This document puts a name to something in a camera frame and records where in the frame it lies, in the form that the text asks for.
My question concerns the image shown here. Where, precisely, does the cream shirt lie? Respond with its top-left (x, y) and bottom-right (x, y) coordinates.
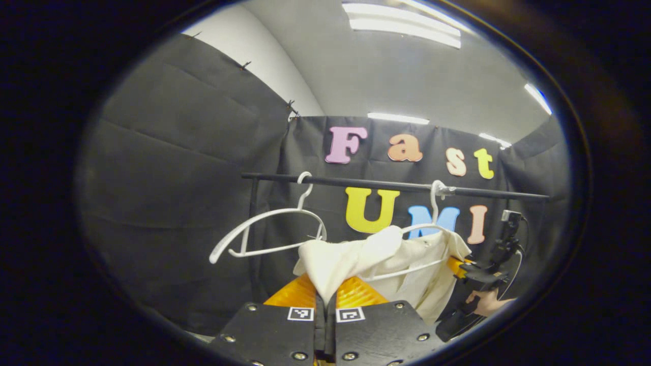
top-left (293, 225), bottom-right (472, 326)

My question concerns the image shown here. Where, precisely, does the ceiling light panel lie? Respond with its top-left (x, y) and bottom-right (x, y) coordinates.
top-left (478, 133), bottom-right (512, 149)
top-left (524, 83), bottom-right (553, 115)
top-left (367, 112), bottom-right (430, 125)
top-left (342, 3), bottom-right (462, 49)

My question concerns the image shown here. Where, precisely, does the white plastic hanger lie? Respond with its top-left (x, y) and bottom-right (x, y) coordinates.
top-left (364, 179), bottom-right (458, 283)
top-left (209, 171), bottom-right (328, 264)

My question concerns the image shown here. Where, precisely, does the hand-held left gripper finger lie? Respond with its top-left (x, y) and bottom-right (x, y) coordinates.
top-left (325, 277), bottom-right (448, 366)
top-left (210, 273), bottom-right (326, 366)

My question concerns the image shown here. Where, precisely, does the black backdrop cloth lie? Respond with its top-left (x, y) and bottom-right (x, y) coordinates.
top-left (81, 33), bottom-right (569, 336)

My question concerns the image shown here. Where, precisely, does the black clothes rack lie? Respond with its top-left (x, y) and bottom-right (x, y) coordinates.
top-left (241, 172), bottom-right (551, 303)

